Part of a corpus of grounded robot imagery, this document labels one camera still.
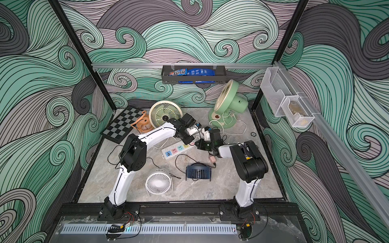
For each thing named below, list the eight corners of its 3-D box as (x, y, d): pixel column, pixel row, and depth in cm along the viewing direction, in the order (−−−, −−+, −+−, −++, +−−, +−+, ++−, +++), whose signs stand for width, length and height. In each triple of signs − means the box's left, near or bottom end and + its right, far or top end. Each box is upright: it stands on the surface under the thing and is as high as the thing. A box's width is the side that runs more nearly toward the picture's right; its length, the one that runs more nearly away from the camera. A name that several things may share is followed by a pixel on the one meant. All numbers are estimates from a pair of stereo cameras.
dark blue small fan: (186, 181, 85) (185, 176, 79) (186, 166, 91) (186, 160, 85) (210, 181, 85) (212, 176, 79) (209, 166, 91) (210, 160, 85)
